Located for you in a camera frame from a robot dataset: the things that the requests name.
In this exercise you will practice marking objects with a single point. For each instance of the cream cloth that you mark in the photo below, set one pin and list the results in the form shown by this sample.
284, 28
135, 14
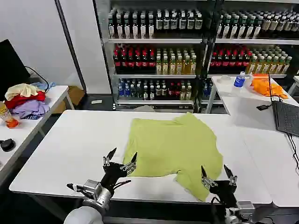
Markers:
19, 89

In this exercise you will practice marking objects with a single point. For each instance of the light blue cloth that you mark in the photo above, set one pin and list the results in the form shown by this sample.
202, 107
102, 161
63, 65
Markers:
45, 86

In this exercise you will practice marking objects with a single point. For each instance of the water bottle blue label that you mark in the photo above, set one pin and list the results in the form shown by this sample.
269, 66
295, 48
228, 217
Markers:
238, 81

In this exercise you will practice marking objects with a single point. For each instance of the black round device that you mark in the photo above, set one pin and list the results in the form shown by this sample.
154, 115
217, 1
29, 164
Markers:
7, 144

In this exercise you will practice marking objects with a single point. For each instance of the light green shirt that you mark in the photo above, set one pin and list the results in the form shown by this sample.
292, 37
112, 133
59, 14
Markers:
172, 144

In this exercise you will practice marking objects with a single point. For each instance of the small white flat box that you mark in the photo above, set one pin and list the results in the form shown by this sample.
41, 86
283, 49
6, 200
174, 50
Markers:
96, 101

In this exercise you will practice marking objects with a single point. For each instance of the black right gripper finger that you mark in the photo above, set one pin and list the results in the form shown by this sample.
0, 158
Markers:
204, 173
228, 171

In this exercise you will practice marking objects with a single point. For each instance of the red cloth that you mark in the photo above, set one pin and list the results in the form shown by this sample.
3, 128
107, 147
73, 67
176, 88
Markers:
22, 99

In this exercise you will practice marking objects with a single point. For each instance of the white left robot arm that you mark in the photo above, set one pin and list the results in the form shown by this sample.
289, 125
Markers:
92, 198

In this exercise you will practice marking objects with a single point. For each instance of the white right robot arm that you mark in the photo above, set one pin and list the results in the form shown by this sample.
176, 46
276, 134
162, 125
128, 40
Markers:
247, 212

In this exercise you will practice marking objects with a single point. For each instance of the clear bottle orange cap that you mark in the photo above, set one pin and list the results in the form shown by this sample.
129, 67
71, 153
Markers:
6, 115

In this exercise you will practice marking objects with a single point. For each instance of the purple cloth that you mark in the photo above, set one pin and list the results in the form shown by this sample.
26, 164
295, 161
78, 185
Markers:
30, 108

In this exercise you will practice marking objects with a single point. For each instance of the brown cardboard box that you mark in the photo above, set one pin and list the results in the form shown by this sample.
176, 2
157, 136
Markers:
74, 94

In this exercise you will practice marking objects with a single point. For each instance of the white side table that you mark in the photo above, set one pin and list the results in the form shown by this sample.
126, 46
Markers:
243, 105
25, 133

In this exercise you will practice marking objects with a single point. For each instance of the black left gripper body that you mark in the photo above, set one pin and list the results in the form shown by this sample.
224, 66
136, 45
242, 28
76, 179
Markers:
113, 172

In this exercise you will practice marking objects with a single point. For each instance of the orange cloth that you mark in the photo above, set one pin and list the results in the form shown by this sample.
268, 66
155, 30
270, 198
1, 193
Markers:
266, 87

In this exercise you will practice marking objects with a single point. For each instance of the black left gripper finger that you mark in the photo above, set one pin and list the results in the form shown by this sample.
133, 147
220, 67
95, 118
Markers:
133, 161
109, 155

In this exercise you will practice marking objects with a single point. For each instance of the dark grey laptop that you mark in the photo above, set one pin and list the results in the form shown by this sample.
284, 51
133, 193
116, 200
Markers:
287, 116

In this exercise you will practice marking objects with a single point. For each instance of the dark partition post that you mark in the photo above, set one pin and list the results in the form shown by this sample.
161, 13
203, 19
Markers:
70, 44

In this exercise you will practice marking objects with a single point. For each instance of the grey rounded object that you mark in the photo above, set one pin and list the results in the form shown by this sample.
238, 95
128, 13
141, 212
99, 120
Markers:
144, 108

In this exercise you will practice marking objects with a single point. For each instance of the metal shelf with bottles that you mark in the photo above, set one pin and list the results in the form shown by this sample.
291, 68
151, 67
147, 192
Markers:
151, 58
252, 46

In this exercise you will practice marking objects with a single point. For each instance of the black computer monitor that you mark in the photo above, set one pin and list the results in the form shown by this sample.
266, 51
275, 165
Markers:
10, 67

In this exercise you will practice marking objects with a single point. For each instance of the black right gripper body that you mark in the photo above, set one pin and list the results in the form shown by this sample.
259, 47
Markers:
224, 190

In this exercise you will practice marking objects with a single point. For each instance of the black power adapter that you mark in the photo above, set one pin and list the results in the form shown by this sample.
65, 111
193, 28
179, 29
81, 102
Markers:
262, 107

